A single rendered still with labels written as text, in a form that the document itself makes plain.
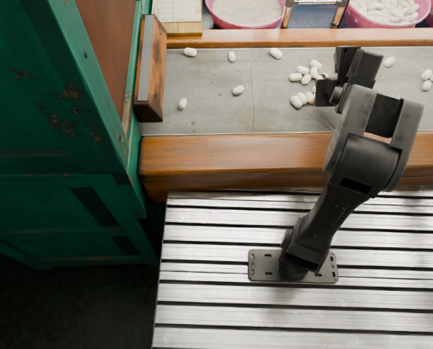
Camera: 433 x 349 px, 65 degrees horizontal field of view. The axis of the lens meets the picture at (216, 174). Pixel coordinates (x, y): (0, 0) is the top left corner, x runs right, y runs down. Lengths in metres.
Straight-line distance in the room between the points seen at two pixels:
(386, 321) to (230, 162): 0.48
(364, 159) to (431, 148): 0.50
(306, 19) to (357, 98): 0.83
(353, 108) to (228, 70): 0.57
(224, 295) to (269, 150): 0.34
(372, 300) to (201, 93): 0.64
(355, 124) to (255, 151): 0.37
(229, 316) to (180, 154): 0.37
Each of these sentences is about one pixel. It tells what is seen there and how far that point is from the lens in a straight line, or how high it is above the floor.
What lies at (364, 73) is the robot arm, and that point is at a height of 0.94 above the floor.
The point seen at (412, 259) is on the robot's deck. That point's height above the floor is 0.67.
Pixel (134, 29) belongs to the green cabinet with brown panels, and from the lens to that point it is 0.93.
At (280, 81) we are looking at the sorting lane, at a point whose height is 0.74.
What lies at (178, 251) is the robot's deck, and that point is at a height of 0.67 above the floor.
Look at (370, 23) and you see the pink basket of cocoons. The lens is 1.23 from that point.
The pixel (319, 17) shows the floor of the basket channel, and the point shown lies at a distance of 1.33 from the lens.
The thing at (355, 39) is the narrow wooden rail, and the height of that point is 0.76.
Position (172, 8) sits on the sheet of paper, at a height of 0.78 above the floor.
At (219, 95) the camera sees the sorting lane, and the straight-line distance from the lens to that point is 0.94.
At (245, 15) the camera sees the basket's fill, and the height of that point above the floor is 0.74.
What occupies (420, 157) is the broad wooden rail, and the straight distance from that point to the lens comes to 0.94.
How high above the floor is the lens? 1.45
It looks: 62 degrees down
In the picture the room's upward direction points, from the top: 2 degrees clockwise
